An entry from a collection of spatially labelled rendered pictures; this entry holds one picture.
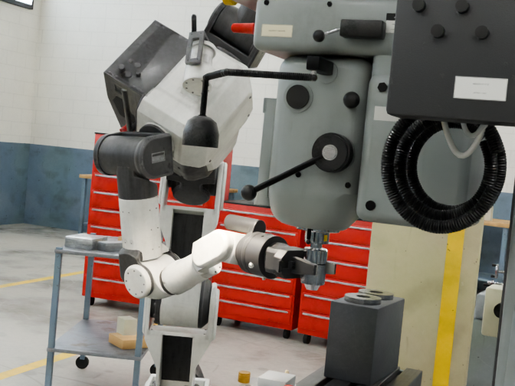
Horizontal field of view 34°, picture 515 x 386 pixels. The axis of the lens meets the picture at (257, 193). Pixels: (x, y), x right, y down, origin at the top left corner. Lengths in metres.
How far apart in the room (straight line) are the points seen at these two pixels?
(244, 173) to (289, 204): 9.90
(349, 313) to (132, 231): 0.55
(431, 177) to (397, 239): 1.92
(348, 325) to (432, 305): 1.33
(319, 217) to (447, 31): 0.49
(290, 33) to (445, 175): 0.38
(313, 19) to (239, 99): 0.53
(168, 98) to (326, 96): 0.55
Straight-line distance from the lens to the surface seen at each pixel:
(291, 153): 1.56
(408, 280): 3.38
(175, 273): 1.90
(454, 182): 1.47
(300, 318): 6.57
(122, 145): 1.93
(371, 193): 1.50
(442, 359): 3.40
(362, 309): 2.06
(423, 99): 1.23
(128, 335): 4.79
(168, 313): 2.33
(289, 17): 1.57
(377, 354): 2.10
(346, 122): 1.53
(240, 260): 1.75
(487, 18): 1.23
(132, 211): 1.94
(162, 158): 1.94
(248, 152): 11.47
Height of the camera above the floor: 1.45
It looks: 3 degrees down
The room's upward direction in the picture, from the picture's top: 5 degrees clockwise
